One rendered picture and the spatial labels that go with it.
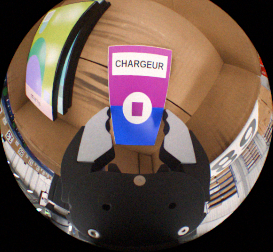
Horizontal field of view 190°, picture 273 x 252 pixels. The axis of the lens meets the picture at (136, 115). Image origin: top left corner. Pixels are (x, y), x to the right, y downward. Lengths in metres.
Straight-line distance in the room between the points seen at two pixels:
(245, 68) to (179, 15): 0.13
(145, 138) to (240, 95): 0.18
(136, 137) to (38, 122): 0.22
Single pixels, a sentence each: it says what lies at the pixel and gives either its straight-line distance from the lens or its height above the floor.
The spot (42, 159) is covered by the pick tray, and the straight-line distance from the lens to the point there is 0.54.
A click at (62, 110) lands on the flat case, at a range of 0.16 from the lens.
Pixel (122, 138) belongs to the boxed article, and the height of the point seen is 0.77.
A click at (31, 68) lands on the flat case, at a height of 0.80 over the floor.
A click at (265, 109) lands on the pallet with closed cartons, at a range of 3.30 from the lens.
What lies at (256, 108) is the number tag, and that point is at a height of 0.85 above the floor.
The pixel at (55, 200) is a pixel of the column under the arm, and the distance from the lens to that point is 0.72.
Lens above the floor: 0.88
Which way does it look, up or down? 57 degrees down
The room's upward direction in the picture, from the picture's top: 180 degrees counter-clockwise
